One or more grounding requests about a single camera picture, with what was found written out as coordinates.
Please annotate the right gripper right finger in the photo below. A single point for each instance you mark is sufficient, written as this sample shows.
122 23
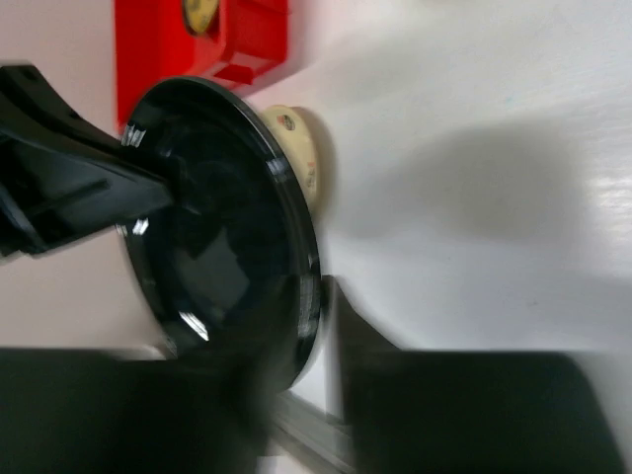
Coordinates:
427 411

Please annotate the black plate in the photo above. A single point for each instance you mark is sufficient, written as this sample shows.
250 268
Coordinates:
234 260

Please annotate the red plastic bin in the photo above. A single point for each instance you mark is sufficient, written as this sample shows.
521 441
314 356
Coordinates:
246 40

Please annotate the cream floral plate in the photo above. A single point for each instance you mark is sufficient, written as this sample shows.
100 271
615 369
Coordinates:
308 145

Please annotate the yellow patterned plate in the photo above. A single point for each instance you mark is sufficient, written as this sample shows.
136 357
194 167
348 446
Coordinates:
199 15

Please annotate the aluminium frame rail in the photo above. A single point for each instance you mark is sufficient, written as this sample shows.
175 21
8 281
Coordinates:
318 441

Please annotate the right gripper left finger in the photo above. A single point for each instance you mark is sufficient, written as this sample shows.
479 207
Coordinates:
63 179

